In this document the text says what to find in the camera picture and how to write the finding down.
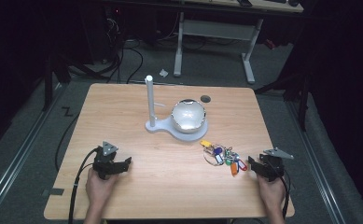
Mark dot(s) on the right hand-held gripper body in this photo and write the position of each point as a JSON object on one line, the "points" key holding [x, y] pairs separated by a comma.
{"points": [[274, 165]]}

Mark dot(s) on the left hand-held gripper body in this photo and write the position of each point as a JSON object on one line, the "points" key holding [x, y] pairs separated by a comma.
{"points": [[103, 161]]}

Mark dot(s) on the bunch of keys with coloured tags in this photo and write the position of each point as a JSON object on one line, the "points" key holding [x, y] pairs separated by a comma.
{"points": [[224, 157]]}

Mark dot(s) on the person's right hand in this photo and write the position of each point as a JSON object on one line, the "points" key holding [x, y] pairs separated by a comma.
{"points": [[272, 193]]}

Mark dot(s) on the person's left hand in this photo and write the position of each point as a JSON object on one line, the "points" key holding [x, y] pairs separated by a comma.
{"points": [[99, 189]]}

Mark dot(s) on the black tape strip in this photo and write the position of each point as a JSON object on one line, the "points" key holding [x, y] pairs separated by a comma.
{"points": [[57, 192]]}

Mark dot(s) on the white stand with pole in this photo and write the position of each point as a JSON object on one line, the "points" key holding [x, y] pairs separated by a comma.
{"points": [[151, 102]]}

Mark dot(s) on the shiny silver metal bowl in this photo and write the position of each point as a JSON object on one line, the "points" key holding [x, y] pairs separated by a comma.
{"points": [[188, 116]]}

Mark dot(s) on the dark metal stand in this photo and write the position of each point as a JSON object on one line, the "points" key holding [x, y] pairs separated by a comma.
{"points": [[300, 93], [49, 81]]}

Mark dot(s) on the dark round table grommet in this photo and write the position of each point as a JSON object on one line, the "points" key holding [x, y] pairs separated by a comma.
{"points": [[205, 99]]}

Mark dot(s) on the crumpled white paper scrap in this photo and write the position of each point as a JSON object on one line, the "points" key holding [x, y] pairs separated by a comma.
{"points": [[163, 73]]}

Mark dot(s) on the small red object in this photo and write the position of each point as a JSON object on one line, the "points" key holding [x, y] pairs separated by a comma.
{"points": [[270, 44]]}

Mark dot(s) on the grey-legged wooden desk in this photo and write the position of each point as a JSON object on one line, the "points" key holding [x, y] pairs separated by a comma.
{"points": [[219, 29]]}

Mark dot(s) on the black device on desk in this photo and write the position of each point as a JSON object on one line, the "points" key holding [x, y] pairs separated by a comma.
{"points": [[244, 2]]}

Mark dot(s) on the metal floor rail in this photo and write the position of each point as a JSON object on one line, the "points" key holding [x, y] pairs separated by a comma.
{"points": [[316, 161], [17, 161]]}

